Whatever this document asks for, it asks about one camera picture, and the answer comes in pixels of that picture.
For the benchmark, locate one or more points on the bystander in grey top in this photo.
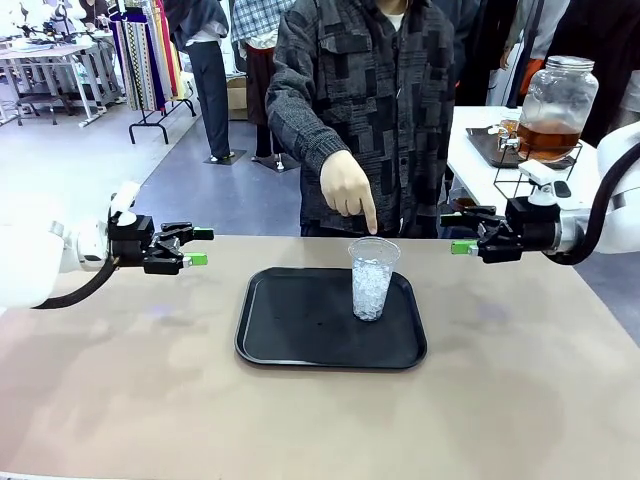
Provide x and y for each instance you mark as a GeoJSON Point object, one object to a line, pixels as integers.
{"type": "Point", "coordinates": [537, 30]}

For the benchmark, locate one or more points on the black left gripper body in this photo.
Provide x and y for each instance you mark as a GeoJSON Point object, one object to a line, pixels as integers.
{"type": "Point", "coordinates": [130, 240]}

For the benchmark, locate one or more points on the white background work table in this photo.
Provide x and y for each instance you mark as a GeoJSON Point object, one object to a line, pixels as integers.
{"type": "Point", "coordinates": [60, 52]}

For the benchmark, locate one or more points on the plastic cup with brown tea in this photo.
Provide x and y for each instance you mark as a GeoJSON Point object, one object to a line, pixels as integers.
{"type": "Point", "coordinates": [465, 204]}

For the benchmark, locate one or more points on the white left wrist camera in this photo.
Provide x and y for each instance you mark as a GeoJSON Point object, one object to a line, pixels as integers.
{"type": "Point", "coordinates": [125, 197]}

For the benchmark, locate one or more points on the right gripper black-green finger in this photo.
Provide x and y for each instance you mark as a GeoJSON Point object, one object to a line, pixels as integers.
{"type": "Point", "coordinates": [497, 247]}
{"type": "Point", "coordinates": [482, 217]}

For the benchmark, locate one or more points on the black low bench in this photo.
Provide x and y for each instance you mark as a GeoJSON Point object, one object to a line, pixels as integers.
{"type": "Point", "coordinates": [42, 102]}

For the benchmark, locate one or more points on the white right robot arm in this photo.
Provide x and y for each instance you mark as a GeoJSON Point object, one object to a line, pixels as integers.
{"type": "Point", "coordinates": [622, 200]}

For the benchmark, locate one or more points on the hanging colourful fabrics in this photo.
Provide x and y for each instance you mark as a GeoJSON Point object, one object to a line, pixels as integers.
{"type": "Point", "coordinates": [145, 55]}

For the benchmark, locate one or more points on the bystander in dark coat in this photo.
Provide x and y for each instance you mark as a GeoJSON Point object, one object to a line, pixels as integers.
{"type": "Point", "coordinates": [487, 50]}

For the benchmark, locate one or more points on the black plastic serving tray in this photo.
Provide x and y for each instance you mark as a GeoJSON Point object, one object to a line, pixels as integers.
{"type": "Point", "coordinates": [310, 330]}

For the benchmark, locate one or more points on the glass tea dispenser jar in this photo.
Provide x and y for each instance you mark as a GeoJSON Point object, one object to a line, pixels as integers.
{"type": "Point", "coordinates": [557, 110]}

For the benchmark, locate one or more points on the mannequin with plaid top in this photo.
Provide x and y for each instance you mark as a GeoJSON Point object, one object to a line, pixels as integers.
{"type": "Point", "coordinates": [260, 75]}

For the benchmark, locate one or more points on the mannequin with dark trousers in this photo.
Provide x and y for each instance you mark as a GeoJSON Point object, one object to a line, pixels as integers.
{"type": "Point", "coordinates": [210, 90]}

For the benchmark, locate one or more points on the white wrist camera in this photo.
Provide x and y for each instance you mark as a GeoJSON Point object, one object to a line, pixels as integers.
{"type": "Point", "coordinates": [537, 175]}
{"type": "Point", "coordinates": [125, 197]}

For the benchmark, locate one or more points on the person's right forearm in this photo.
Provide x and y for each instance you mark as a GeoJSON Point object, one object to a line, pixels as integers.
{"type": "Point", "coordinates": [300, 125]}

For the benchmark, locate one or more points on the white side table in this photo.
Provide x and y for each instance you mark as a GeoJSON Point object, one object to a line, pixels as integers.
{"type": "Point", "coordinates": [475, 175]}

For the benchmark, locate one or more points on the black clothes rack stand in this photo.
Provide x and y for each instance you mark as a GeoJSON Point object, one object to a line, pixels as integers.
{"type": "Point", "coordinates": [150, 125]}

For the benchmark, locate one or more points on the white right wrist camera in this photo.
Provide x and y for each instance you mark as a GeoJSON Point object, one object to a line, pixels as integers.
{"type": "Point", "coordinates": [537, 175]}

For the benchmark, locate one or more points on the tall clear iced cup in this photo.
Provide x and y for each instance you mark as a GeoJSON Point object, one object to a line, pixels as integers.
{"type": "Point", "coordinates": [372, 290]}

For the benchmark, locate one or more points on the person's right hand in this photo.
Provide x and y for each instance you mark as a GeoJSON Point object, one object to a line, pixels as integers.
{"type": "Point", "coordinates": [347, 185]}

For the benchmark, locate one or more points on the cardboard box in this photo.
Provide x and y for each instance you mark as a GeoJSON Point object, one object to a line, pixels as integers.
{"type": "Point", "coordinates": [237, 97]}

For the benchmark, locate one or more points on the person in grey patchwork jacket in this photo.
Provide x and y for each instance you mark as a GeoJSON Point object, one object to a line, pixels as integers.
{"type": "Point", "coordinates": [380, 100]}

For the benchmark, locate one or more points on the left gripper black-green finger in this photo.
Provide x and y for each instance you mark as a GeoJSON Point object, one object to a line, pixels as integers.
{"type": "Point", "coordinates": [182, 233]}
{"type": "Point", "coordinates": [165, 260]}

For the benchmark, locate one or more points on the dark metal drip tray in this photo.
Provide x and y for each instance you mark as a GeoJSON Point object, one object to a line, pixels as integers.
{"type": "Point", "coordinates": [482, 145]}

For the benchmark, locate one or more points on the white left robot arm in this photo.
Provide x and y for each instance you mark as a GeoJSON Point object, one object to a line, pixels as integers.
{"type": "Point", "coordinates": [30, 265]}

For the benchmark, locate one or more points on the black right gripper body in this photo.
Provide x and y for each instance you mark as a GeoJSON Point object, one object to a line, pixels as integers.
{"type": "Point", "coordinates": [535, 225]}

